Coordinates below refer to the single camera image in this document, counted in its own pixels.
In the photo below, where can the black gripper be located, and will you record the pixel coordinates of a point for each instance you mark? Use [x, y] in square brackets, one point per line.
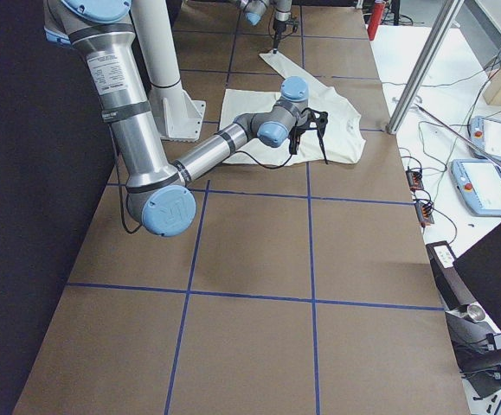
[279, 30]
[294, 139]

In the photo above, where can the cream cat print t-shirt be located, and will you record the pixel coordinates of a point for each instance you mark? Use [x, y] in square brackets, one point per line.
[343, 140]

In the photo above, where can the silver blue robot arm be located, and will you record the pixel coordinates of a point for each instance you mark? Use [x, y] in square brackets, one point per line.
[253, 10]
[128, 49]

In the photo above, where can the small black electronics box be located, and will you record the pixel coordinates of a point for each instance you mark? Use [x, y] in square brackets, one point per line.
[414, 178]

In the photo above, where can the red cylinder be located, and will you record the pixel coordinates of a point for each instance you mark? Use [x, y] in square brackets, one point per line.
[375, 18]

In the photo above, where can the teach pendant near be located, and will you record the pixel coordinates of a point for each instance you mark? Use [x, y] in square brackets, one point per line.
[479, 184]

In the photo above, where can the teach pendant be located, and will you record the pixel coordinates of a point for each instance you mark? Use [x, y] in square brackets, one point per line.
[485, 134]
[479, 184]

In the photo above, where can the teach pendant far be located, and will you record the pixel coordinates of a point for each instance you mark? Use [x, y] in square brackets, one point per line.
[485, 134]

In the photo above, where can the metal reacher grabber stick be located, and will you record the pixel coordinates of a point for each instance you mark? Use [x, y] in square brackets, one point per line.
[464, 139]

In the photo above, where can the black device with steel cup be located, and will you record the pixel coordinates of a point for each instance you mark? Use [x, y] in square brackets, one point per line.
[471, 334]

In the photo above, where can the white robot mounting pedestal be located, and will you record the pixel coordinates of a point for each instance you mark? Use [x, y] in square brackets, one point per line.
[178, 117]

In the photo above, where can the aluminium frame post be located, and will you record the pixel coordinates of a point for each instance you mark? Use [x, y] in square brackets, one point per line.
[437, 35]

